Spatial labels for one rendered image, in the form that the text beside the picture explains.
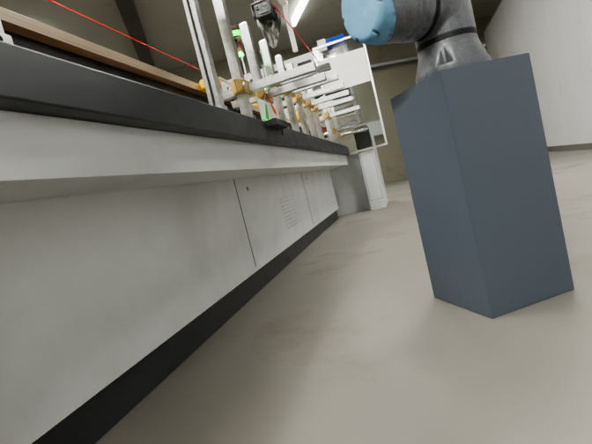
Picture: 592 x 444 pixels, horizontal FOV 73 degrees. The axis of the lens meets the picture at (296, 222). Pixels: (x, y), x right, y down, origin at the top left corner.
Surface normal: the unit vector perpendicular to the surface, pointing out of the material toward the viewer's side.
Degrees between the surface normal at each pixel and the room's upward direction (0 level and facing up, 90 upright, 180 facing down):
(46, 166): 90
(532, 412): 0
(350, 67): 90
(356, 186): 90
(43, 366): 90
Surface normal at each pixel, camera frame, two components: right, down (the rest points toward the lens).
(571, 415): -0.24, -0.97
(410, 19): 0.49, 0.61
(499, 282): 0.22, 0.03
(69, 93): 0.94, -0.21
